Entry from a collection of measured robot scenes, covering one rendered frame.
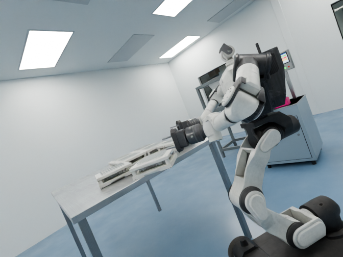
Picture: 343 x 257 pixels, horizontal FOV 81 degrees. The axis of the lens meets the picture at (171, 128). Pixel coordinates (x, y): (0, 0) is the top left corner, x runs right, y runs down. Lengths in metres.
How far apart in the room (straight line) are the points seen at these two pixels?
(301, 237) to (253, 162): 0.47
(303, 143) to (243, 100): 2.10
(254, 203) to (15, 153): 4.03
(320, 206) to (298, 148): 1.40
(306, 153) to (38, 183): 4.25
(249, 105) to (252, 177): 0.53
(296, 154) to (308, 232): 1.58
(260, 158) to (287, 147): 1.71
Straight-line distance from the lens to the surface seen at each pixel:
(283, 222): 1.34
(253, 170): 1.16
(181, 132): 0.98
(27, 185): 4.45
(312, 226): 1.41
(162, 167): 1.14
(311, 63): 5.35
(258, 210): 1.16
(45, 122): 4.65
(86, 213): 1.13
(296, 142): 2.80
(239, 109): 0.74
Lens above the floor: 1.14
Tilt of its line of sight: 3 degrees down
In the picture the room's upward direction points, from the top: 22 degrees counter-clockwise
